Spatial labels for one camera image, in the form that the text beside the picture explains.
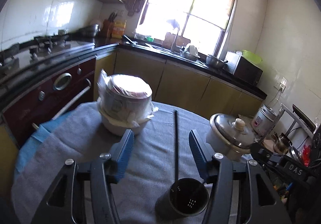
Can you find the microwave oven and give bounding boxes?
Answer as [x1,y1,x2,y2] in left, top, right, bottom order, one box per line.
[224,51,263,86]

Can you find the aluminium pot with lid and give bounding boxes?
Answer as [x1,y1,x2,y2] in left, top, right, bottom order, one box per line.
[206,114,255,162]

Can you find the white bowl with wrapped container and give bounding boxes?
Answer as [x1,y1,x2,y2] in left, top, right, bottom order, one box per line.
[97,69,158,137]

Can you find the steel bowl on counter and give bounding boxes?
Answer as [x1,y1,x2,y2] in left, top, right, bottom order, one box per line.
[206,55,228,69]

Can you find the yellow oil bottle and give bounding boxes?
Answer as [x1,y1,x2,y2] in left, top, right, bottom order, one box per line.
[111,20,126,39]

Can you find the red plastic bag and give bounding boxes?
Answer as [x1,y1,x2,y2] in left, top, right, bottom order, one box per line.
[301,145,311,167]

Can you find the black utensil holder cup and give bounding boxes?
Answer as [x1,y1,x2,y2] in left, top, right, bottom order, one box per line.
[155,178,209,220]

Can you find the window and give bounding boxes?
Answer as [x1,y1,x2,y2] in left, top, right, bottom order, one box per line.
[135,0,236,55]

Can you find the knife block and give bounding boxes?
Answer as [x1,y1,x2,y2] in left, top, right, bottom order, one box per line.
[102,12,117,38]

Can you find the metal shelf rack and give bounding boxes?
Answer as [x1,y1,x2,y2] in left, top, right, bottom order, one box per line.
[275,103,320,152]

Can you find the blue under cloth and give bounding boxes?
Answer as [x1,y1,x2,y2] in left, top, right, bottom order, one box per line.
[14,111,72,179]

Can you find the gas stove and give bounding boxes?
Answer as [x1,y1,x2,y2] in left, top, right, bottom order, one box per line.
[1,34,95,76]

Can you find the grey tablecloth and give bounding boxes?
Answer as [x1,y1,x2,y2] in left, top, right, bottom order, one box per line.
[11,102,210,223]

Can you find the dark red oven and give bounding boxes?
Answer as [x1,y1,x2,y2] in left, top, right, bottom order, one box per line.
[3,58,96,148]

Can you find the green plastic basin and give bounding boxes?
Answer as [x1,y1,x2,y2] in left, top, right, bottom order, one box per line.
[242,50,262,65]

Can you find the black chopstick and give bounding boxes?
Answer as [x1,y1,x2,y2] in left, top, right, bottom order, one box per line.
[174,110,179,182]

